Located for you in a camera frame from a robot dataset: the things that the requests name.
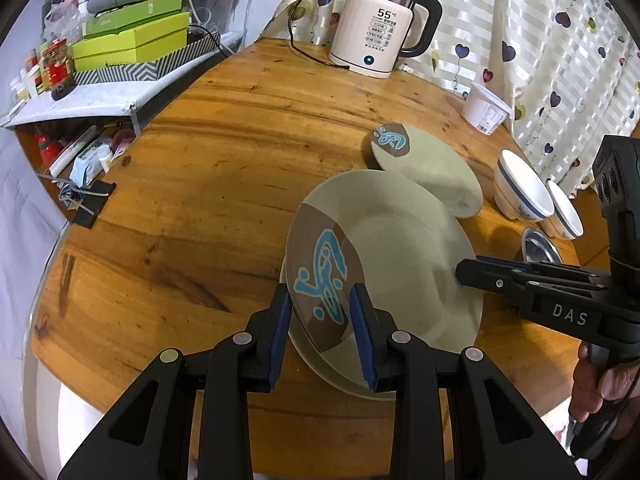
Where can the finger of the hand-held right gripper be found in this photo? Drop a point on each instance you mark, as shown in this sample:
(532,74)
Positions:
(490,277)
(550,267)

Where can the cream curtain with heart print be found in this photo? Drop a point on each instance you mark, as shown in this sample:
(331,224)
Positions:
(540,35)

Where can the clear plastic container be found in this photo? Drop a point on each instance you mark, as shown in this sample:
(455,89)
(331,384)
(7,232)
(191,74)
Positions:
(220,12)

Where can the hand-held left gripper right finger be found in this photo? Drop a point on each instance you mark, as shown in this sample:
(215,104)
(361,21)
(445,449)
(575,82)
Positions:
(359,332)

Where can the white bowl with blue stripe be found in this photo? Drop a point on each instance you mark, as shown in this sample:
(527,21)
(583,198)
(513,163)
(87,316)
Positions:
(520,190)
(562,212)

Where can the person's right hand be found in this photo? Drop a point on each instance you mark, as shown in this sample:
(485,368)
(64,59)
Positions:
(587,385)

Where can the red figurine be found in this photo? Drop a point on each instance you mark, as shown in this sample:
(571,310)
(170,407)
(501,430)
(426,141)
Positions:
(47,147)

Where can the small steel dish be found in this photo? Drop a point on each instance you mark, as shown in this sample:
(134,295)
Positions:
(540,245)

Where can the black binder clip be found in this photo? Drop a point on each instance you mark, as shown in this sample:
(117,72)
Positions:
(92,205)

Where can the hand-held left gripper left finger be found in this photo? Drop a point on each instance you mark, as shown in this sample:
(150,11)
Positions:
(282,332)

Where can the cream electric kettle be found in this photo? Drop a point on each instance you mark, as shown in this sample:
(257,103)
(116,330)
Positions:
(370,30)

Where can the orange lidded container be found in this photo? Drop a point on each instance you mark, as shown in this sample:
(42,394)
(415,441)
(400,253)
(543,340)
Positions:
(192,15)

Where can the wet wipes pack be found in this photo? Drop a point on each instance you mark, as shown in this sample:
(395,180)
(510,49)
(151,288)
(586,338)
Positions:
(87,167)

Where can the zigzag patterned box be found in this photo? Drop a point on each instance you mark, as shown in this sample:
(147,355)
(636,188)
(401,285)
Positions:
(135,72)

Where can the beige plate with blue pattern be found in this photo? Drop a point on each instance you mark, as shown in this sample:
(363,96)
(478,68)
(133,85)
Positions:
(435,175)
(325,370)
(400,245)

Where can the white plastic tub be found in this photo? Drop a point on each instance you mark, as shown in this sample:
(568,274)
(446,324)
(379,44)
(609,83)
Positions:
(485,107)

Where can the red labelled jar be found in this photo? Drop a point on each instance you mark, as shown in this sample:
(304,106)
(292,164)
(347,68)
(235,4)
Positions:
(57,67)

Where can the clear plastic bag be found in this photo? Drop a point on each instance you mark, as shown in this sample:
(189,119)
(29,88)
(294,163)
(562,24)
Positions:
(62,20)

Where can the white shelf board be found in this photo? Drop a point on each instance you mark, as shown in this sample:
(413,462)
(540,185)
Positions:
(85,102)

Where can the lime green flat box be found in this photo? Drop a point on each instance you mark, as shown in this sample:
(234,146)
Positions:
(130,42)

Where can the dark green flat box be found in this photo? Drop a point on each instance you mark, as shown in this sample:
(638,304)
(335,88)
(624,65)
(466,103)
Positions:
(135,15)

